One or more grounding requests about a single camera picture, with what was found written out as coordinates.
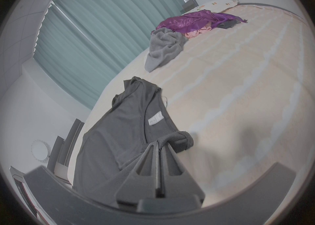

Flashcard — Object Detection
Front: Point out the purple satin garment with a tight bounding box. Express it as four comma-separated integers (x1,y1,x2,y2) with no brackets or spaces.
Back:
156,9,248,35

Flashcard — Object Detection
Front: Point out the black garment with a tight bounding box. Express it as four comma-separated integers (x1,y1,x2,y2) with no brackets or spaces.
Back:
216,19,243,30

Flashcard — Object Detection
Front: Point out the white printed pillow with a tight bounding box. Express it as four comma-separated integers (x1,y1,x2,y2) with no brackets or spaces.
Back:
196,0,240,13

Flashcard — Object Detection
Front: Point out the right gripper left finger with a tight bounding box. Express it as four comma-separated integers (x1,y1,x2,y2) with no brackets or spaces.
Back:
115,142,160,206

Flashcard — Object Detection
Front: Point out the bed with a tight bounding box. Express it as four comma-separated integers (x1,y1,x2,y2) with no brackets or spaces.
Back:
69,0,313,210

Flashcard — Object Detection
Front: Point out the grey knit garment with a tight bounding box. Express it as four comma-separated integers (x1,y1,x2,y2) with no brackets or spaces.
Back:
144,27,189,73

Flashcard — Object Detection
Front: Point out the pink garment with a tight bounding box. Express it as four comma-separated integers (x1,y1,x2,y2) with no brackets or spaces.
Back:
185,22,212,39

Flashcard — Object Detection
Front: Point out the blue-green curtain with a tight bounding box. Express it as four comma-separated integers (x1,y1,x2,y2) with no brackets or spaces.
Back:
33,5,144,110
52,0,188,71

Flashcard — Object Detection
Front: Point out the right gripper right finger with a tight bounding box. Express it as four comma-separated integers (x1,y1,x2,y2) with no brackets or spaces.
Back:
160,143,206,203

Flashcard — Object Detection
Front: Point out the black T-shirt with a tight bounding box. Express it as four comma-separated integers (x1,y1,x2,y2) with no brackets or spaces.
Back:
72,76,195,195

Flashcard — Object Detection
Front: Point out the round white mirror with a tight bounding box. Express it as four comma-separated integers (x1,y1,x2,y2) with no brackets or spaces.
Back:
31,140,51,162

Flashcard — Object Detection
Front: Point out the grey bedside table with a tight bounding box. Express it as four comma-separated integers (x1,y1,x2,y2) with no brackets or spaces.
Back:
183,0,199,11

